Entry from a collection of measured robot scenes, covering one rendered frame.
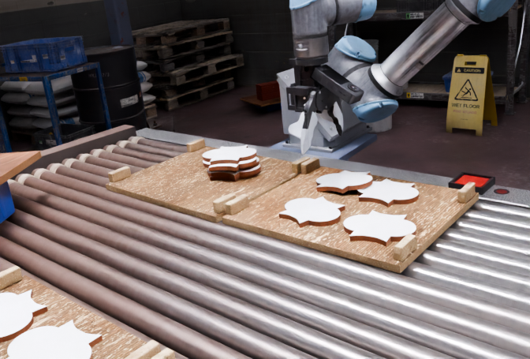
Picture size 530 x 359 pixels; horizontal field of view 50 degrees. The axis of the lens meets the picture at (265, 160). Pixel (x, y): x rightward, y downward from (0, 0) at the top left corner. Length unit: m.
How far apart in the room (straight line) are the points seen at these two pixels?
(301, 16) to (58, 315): 0.73
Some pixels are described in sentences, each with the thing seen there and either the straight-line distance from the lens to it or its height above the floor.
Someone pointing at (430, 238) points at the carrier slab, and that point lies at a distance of 1.07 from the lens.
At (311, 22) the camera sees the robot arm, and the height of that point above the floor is 1.30.
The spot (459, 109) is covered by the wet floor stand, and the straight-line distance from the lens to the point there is 4.84.
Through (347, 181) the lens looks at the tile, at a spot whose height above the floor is 0.96.
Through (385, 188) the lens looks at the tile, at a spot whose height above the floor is 0.95.
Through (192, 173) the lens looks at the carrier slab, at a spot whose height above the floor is 0.94.
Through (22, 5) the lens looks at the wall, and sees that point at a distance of 6.51.
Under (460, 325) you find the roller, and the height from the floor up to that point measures 0.91.
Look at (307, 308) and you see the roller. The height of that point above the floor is 0.92.
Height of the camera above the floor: 1.42
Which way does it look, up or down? 18 degrees down
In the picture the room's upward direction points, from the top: 6 degrees counter-clockwise
